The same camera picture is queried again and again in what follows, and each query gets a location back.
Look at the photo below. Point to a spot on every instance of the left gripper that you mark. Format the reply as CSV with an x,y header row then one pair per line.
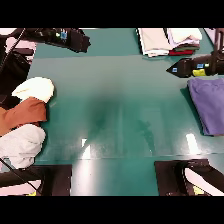
x,y
79,40

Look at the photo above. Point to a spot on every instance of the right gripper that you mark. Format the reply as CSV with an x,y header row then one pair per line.
x,y
185,68

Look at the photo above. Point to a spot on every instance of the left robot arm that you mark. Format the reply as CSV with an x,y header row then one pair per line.
x,y
46,35

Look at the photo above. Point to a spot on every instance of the red garment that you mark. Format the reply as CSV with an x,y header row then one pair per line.
x,y
181,52

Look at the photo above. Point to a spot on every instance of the dark green garment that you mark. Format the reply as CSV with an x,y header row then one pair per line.
x,y
186,48

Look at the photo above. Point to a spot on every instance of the white folded garment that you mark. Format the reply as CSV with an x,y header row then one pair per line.
x,y
185,35

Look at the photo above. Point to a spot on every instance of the beige garment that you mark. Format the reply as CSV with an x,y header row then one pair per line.
x,y
153,41

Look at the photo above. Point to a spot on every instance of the purple garment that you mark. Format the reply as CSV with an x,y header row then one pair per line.
x,y
210,105

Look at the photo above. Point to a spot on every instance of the brown garment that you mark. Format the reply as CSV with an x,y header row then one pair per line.
x,y
25,113

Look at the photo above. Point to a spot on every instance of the grey garment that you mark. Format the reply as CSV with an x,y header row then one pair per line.
x,y
21,143

